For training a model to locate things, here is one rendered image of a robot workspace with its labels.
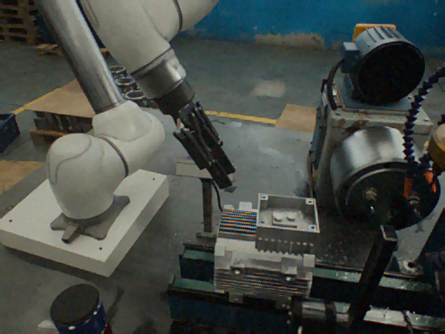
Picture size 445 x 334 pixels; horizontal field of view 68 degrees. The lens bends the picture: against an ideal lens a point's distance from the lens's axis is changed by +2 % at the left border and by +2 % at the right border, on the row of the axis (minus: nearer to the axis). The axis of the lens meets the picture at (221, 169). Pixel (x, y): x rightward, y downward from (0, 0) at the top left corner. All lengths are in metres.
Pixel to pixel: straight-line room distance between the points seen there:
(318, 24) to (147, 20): 5.70
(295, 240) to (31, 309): 0.72
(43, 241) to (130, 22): 0.73
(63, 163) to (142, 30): 0.47
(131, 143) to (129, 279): 0.40
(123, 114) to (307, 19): 5.40
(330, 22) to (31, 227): 5.66
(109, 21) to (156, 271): 0.70
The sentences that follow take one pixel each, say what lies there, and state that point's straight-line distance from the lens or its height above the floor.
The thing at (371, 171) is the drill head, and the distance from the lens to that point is 0.91.
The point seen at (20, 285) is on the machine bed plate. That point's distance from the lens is 1.14.
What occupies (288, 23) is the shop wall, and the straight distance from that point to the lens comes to 6.29.
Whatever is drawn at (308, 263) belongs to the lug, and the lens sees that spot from 0.69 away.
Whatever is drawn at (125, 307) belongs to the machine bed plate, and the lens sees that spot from 0.98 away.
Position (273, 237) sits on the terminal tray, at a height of 1.12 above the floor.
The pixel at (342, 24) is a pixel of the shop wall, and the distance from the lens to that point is 6.22.
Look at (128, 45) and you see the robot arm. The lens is 0.60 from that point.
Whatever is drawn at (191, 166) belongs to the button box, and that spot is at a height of 1.07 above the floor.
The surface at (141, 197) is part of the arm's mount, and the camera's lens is 1.15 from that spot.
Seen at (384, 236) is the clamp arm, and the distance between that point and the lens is 0.54.
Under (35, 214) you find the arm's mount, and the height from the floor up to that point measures 0.88.
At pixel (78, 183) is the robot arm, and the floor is 1.07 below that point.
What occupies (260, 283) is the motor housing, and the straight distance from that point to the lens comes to 0.72.
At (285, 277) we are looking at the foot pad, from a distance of 0.69.
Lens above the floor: 1.60
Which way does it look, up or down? 35 degrees down
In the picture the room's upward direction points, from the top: straight up
